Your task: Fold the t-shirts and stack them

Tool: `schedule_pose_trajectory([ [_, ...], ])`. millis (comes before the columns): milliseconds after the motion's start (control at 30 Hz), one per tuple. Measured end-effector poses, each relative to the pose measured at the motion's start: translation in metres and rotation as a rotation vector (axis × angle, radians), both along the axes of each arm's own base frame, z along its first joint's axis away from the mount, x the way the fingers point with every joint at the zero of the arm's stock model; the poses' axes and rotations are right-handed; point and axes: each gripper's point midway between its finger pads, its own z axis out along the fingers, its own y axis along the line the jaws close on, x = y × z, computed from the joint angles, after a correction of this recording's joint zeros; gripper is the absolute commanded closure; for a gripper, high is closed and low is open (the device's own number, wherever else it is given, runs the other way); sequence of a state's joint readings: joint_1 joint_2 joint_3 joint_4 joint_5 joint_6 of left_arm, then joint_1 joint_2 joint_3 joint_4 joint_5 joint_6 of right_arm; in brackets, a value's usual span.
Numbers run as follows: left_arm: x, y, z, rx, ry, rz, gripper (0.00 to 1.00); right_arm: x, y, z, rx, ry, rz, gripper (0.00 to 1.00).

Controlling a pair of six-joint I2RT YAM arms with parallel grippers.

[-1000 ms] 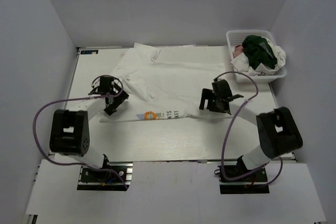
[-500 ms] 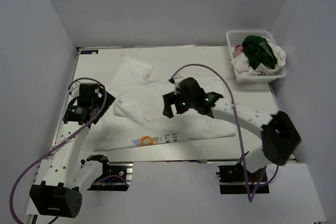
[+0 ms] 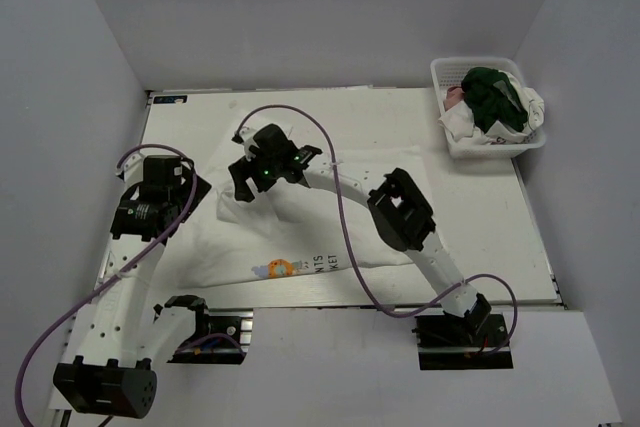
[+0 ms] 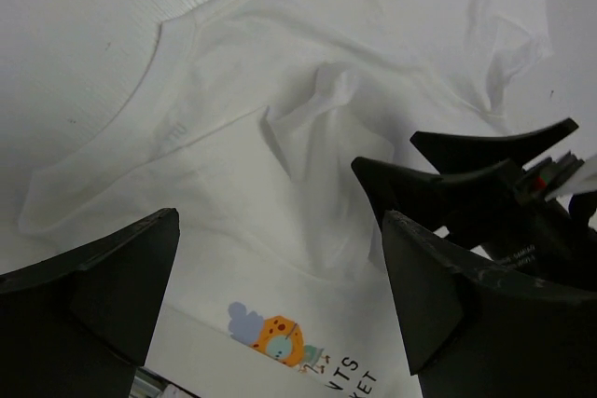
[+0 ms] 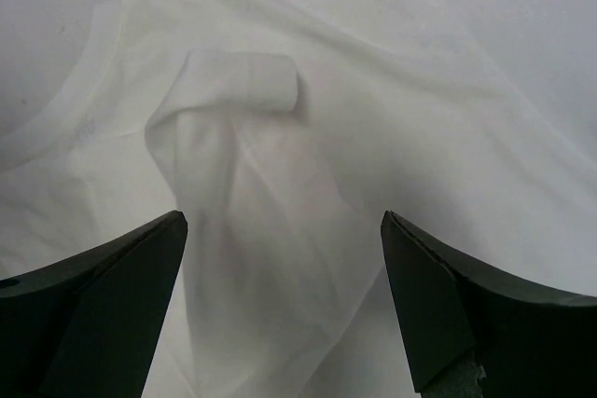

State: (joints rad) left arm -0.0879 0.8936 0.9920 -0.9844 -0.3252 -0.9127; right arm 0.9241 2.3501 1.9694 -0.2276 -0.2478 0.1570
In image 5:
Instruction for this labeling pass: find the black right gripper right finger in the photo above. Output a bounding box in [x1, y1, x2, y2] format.
[381, 212, 596, 397]

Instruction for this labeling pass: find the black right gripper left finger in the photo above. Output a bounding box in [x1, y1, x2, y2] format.
[1, 211, 187, 398]

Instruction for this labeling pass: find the white t shirt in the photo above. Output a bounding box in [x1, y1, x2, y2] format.
[1, 0, 596, 397]

